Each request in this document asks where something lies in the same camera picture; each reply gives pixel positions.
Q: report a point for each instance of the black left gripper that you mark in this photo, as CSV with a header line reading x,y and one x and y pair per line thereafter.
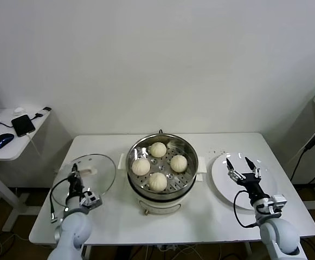
x,y
73,185

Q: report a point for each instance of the steel steamer pot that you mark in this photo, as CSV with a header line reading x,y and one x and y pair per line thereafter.
x,y
160,204

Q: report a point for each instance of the small white earbud case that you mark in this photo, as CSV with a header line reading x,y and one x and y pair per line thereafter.
x,y
18,110

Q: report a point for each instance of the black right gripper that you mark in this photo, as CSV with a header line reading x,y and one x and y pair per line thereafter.
x,y
252,185

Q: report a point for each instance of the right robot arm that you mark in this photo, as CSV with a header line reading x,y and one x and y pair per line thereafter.
x,y
279,235

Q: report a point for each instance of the stainless steel steamer basket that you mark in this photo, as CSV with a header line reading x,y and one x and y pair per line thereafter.
x,y
184,178

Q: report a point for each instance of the white round plate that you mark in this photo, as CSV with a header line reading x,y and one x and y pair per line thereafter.
x,y
219,184

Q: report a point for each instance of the white side desk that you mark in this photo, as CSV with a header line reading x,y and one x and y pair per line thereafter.
x,y
5,154

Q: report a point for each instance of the white power strip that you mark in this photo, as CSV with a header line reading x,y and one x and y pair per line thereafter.
x,y
168,247

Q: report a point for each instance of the white steamed baozi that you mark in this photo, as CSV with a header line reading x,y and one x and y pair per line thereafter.
x,y
157,149
157,182
141,166
179,163

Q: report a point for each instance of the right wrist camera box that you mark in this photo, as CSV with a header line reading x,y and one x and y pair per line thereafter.
x,y
277,201

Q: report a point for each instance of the blue computer mouse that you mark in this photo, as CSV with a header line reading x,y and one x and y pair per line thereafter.
x,y
1,141

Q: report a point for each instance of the black smartphone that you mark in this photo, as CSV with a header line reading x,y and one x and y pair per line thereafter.
x,y
23,125

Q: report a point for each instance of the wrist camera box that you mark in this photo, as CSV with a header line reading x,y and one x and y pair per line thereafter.
x,y
92,200
277,201

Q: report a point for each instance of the round glass pot lid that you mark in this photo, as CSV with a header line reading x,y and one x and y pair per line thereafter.
x,y
103,173

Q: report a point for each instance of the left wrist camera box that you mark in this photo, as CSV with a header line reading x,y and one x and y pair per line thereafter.
x,y
92,200

